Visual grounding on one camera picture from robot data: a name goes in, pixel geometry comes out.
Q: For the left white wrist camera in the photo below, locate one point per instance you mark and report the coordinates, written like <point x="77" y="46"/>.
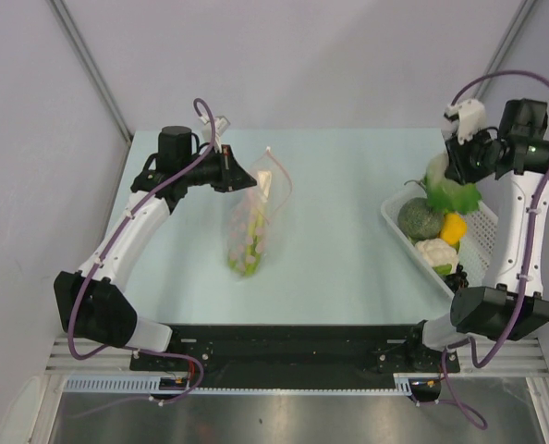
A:
<point x="221" y="124"/>

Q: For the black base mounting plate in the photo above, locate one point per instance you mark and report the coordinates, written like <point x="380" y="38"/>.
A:
<point x="310" y="355"/>

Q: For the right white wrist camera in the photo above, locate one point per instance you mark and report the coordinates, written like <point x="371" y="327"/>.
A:
<point x="469" y="118"/>

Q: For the green lettuce cabbage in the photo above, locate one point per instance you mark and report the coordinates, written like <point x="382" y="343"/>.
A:
<point x="446" y="195"/>

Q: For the green netted melon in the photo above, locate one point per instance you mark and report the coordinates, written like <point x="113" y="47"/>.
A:
<point x="417" y="220"/>

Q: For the dark purple grapes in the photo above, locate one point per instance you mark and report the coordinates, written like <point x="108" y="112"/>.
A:
<point x="457" y="280"/>

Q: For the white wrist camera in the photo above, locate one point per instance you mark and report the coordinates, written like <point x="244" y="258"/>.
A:
<point x="469" y="118"/>
<point x="221" y="124"/>

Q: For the white cauliflower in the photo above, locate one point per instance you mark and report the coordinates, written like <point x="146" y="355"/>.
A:
<point x="439" y="255"/>

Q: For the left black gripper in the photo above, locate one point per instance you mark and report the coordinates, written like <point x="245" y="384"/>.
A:
<point x="232" y="177"/>

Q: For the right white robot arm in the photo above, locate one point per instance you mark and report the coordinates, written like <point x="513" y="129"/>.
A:
<point x="509" y="304"/>

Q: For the yellow bell pepper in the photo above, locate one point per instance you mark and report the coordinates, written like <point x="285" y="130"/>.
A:
<point x="453" y="229"/>

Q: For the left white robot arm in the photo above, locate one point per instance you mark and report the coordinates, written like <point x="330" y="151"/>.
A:
<point x="91" y="301"/>

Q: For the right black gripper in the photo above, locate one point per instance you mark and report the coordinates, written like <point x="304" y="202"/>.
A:
<point x="457" y="168"/>

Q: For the clear pink zip top bag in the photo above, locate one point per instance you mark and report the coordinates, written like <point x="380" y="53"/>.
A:
<point x="281" y="192"/>

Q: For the white perforated plastic basket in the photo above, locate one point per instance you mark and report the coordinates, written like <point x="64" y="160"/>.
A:
<point x="474" y="249"/>

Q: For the aluminium frame rail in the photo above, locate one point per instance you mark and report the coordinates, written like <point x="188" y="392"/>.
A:
<point x="523" y="358"/>

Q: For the white slotted cable duct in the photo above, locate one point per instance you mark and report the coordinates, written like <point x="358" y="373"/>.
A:
<point x="170" y="386"/>

